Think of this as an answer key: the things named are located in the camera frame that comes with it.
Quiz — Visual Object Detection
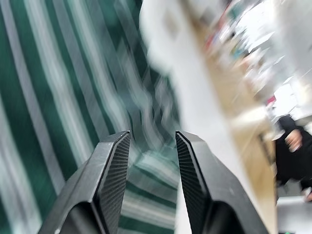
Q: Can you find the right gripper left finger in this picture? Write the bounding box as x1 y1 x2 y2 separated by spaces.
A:
38 130 132 234

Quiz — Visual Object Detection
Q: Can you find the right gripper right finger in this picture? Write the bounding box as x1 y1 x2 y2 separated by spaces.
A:
175 131 269 234

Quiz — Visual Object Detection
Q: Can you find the person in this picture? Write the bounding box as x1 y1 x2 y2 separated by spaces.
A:
274 115 312 203

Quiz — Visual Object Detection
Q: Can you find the green white striped T-shirt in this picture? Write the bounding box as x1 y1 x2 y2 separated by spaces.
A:
0 0 180 234

